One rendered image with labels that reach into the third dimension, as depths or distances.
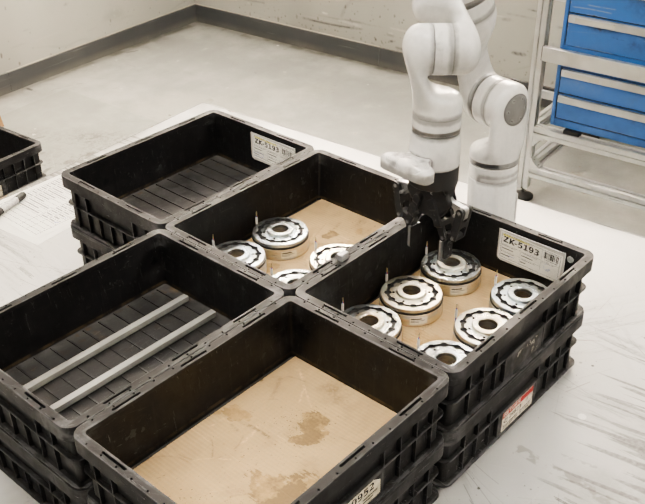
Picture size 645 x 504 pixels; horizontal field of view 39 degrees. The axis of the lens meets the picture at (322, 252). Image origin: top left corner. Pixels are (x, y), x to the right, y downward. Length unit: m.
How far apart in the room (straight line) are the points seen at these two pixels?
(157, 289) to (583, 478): 0.75
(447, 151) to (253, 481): 0.53
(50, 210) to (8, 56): 2.68
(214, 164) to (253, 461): 0.89
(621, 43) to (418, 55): 2.07
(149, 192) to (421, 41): 0.82
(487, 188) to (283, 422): 0.66
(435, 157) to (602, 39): 2.03
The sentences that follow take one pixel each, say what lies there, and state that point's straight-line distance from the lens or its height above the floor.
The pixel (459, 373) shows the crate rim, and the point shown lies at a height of 0.93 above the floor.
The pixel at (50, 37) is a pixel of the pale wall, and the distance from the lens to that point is 4.91.
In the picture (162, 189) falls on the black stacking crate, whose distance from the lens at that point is 1.91.
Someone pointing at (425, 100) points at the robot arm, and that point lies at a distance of 1.28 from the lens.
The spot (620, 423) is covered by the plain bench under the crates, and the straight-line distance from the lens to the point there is 1.56.
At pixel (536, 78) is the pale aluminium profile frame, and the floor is 0.49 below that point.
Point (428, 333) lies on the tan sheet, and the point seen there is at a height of 0.83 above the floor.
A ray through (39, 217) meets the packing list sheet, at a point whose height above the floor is 0.70.
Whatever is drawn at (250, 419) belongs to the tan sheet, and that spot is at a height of 0.83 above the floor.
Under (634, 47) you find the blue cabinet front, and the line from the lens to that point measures 3.27.
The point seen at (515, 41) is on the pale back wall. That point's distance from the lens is 4.42.
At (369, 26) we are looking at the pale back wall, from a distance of 4.82.
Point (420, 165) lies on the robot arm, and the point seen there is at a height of 1.13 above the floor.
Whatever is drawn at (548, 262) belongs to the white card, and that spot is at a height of 0.89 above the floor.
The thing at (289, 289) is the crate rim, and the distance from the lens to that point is 1.39.
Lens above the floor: 1.72
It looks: 32 degrees down
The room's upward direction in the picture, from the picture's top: 1 degrees counter-clockwise
